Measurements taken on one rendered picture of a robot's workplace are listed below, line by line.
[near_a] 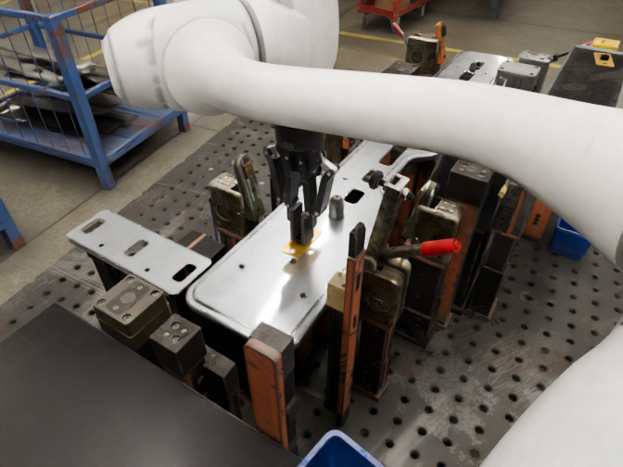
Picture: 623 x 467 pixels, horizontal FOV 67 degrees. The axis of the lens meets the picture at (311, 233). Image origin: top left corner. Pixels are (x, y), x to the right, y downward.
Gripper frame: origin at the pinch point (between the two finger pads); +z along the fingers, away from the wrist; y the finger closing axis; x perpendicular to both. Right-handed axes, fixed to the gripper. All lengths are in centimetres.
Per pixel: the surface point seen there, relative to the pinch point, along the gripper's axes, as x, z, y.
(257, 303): -14.3, 6.6, 0.5
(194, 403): -34.0, 3.7, 5.5
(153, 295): -24.9, 1.1, -10.5
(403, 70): 81, 4, -16
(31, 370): -42.1, 3.6, -16.7
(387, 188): -1.9, -14.5, 15.6
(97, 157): 73, 84, -181
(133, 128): 113, 90, -200
